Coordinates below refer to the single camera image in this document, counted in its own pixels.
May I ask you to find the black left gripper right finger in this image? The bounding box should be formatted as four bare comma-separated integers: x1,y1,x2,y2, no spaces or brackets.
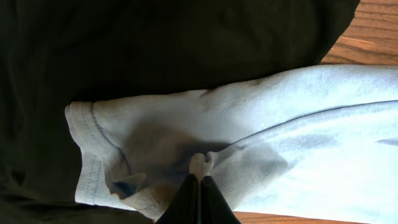
200,176,241,224

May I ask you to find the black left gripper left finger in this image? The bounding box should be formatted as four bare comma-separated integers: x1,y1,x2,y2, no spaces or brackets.
155,174,199,224

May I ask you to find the light blue t-shirt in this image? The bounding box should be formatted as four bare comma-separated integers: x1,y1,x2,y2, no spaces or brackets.
65,65,397,223

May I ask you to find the black shirt with logo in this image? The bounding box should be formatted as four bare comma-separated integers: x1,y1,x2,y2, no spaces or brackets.
1,0,359,223

